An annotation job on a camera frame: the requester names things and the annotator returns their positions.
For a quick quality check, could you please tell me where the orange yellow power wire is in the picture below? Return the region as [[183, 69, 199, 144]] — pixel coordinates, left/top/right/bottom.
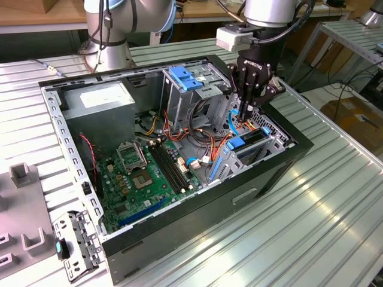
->
[[234, 115, 259, 132]]

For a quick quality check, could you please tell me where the hard disk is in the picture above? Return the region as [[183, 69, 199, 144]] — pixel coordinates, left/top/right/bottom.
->
[[209, 126, 272, 182]]

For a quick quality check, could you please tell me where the CPU socket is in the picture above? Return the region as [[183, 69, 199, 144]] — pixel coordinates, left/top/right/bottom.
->
[[130, 170, 154, 190]]

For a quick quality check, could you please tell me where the grey slot cover bracket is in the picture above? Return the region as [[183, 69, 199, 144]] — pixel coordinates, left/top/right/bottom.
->
[[52, 209, 103, 284]]

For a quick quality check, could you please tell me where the green motherboard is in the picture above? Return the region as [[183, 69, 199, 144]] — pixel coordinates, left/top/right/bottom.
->
[[96, 138, 205, 236]]

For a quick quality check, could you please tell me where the orange wire bundle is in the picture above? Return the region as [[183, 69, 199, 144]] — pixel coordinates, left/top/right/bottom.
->
[[161, 110, 233, 168]]

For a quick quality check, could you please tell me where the copper coloured rod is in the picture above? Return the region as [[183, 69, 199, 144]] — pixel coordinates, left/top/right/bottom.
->
[[217, 0, 247, 24]]

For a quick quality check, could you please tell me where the black case fan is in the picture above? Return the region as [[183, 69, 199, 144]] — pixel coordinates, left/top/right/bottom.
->
[[74, 133, 105, 201]]

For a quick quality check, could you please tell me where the grey optical drive cage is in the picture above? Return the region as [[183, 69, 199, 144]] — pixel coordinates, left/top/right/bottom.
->
[[160, 64, 235, 134]]

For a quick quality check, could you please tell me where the blue data wire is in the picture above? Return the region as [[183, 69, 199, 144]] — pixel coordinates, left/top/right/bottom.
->
[[229, 109, 241, 136]]

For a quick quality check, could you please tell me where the large cardboard box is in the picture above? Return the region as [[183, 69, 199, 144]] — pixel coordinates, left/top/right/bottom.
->
[[319, 96, 383, 152]]

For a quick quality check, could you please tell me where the blue expansion slot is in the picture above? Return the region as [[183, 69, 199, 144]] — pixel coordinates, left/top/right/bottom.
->
[[118, 196, 168, 228]]

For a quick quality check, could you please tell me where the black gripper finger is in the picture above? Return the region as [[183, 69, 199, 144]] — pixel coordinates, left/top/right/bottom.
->
[[248, 71, 284, 120], [226, 62, 250, 120]]

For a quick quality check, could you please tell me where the blue plastic drive latch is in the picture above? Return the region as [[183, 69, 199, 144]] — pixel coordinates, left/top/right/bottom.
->
[[168, 66, 205, 93]]

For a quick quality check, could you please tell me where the black cable metal plug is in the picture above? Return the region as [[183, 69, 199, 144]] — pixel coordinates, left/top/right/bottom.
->
[[29, 0, 113, 77]]

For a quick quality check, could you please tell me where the yellow black wire bundle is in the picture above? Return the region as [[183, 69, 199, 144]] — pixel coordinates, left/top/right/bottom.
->
[[135, 111, 162, 138]]

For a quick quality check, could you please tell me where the light blue wire white plug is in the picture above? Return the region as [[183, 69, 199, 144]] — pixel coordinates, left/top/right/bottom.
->
[[185, 157, 212, 171]]

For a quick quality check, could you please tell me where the grey parts rack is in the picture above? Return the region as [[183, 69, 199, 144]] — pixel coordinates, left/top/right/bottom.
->
[[0, 163, 57, 270]]

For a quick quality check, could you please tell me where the grey power supply unit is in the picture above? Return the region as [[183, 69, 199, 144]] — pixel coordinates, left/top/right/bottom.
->
[[61, 81, 136, 152]]

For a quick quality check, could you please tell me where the grey metal disk bay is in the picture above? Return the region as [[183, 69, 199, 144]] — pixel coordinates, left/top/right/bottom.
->
[[205, 88, 297, 187]]

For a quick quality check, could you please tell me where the black open PC case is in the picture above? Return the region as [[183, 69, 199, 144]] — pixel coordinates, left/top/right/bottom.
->
[[38, 53, 314, 286]]

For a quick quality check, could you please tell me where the red black fan wire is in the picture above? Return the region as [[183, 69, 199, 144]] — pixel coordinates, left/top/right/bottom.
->
[[79, 134, 99, 192]]

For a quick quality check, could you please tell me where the black RAM slot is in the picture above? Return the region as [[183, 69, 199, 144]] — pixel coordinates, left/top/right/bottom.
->
[[156, 141, 194, 191], [148, 143, 185, 194]]

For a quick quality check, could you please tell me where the black latch blue button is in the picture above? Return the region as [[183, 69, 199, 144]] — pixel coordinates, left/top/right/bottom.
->
[[54, 237, 72, 260]]

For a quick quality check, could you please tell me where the metal socket cover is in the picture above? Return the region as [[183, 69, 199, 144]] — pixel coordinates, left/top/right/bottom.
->
[[115, 140, 148, 176]]

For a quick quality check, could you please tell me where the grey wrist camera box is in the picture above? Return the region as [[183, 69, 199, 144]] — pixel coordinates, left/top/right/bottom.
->
[[215, 25, 256, 52]]

